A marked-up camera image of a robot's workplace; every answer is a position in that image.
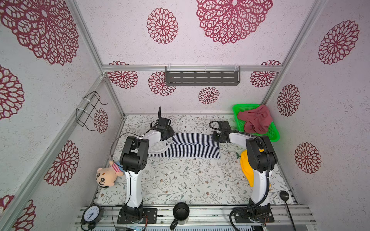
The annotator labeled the black wire wall rack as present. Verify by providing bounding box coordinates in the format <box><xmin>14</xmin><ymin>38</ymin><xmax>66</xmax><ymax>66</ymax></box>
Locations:
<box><xmin>75</xmin><ymin>91</ymin><xmax>108</xmax><ymax>133</ymax></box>

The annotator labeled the black thermos mug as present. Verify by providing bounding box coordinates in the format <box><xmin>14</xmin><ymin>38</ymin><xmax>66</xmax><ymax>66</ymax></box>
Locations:
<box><xmin>170</xmin><ymin>202</ymin><xmax>190</xmax><ymax>231</ymax></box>

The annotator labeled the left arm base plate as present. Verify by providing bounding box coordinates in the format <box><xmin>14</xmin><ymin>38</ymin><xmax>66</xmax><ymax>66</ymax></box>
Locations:
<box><xmin>117</xmin><ymin>207</ymin><xmax>158</xmax><ymax>225</ymax></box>

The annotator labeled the black round puck with cable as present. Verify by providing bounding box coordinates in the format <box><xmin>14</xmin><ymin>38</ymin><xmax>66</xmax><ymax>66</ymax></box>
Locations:
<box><xmin>279</xmin><ymin>191</ymin><xmax>297</xmax><ymax>231</ymax></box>

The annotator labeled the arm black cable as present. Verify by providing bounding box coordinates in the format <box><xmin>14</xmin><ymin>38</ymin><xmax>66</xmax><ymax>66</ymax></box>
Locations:
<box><xmin>209</xmin><ymin>120</ymin><xmax>274</xmax><ymax>231</ymax></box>
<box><xmin>109</xmin><ymin>106</ymin><xmax>162</xmax><ymax>208</ymax></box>

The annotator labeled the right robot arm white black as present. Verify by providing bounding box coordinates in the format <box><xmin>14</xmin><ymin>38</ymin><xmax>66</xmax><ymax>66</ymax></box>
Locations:
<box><xmin>209</xmin><ymin>121</ymin><xmax>278</xmax><ymax>208</ymax></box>

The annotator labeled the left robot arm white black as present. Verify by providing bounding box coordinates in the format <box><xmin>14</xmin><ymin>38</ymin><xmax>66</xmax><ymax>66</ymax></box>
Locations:
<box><xmin>119</xmin><ymin>117</ymin><xmax>174</xmax><ymax>209</ymax></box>

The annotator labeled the blue white striped tank top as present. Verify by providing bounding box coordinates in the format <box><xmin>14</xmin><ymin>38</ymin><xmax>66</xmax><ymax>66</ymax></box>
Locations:
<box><xmin>148</xmin><ymin>132</ymin><xmax>221</xmax><ymax>158</ymax></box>

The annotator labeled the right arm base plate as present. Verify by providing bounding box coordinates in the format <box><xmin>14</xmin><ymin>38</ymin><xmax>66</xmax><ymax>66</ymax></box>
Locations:
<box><xmin>234</xmin><ymin>204</ymin><xmax>275</xmax><ymax>224</ymax></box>

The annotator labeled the grey wall shelf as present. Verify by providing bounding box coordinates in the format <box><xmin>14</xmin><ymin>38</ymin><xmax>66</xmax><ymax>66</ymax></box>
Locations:
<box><xmin>165</xmin><ymin>66</ymin><xmax>241</xmax><ymax>87</ymax></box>

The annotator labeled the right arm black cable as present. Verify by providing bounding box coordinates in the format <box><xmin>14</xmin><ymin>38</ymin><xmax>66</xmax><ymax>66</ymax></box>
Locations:
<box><xmin>209</xmin><ymin>120</ymin><xmax>274</xmax><ymax>231</ymax></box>

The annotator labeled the green plastic basket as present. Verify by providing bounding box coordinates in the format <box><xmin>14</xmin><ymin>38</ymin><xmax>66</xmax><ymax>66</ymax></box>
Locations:
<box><xmin>232</xmin><ymin>104</ymin><xmax>280</xmax><ymax>142</ymax></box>

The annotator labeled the maroon tank top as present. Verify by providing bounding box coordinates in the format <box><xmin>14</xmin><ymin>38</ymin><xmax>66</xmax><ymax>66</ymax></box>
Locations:
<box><xmin>237</xmin><ymin>105</ymin><xmax>273</xmax><ymax>135</ymax></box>

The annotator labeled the cartoon plush doll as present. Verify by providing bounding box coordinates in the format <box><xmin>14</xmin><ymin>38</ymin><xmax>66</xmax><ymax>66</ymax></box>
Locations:
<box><xmin>95</xmin><ymin>160</ymin><xmax>124</xmax><ymax>188</ymax></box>

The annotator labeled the round analog clock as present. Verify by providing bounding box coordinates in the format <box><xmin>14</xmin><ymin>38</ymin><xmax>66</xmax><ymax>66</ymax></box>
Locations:
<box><xmin>81</xmin><ymin>204</ymin><xmax>104</xmax><ymax>231</ymax></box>

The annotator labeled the yellow cloth bag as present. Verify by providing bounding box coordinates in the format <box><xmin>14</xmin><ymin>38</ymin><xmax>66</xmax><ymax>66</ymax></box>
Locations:
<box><xmin>240</xmin><ymin>150</ymin><xmax>266</xmax><ymax>187</ymax></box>

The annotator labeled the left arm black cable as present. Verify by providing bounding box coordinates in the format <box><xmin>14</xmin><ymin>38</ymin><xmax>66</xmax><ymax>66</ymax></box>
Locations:
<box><xmin>109</xmin><ymin>106</ymin><xmax>162</xmax><ymax>208</ymax></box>

